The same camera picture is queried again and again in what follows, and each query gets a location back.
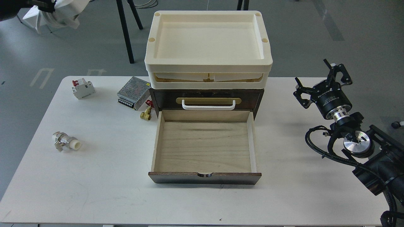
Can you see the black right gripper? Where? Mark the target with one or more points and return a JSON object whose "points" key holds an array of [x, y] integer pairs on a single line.
{"points": [[331, 101]]}

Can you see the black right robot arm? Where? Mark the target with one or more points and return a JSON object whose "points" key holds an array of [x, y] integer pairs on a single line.
{"points": [[376, 157]]}

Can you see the open wooden drawer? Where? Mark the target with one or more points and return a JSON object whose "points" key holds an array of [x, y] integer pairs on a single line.
{"points": [[205, 147]]}

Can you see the cream plastic tray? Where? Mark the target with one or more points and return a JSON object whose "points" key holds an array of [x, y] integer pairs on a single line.
{"points": [[208, 50]]}

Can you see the silver mesh power supply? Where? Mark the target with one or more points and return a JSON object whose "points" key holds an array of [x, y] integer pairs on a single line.
{"points": [[134, 93]]}

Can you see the black table leg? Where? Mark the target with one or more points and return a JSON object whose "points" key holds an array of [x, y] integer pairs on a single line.
{"points": [[125, 28]]}

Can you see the silver white pipe fitting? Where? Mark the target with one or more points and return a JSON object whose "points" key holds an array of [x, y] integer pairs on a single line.
{"points": [[62, 140]]}

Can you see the white drawer handle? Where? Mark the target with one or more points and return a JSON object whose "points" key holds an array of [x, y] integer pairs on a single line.
{"points": [[209, 107]]}

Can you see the brass valve red handle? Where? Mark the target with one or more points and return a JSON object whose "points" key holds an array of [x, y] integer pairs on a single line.
{"points": [[146, 115]]}

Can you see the white circuit breaker red switch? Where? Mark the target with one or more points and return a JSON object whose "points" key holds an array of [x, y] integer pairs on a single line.
{"points": [[82, 88]]}

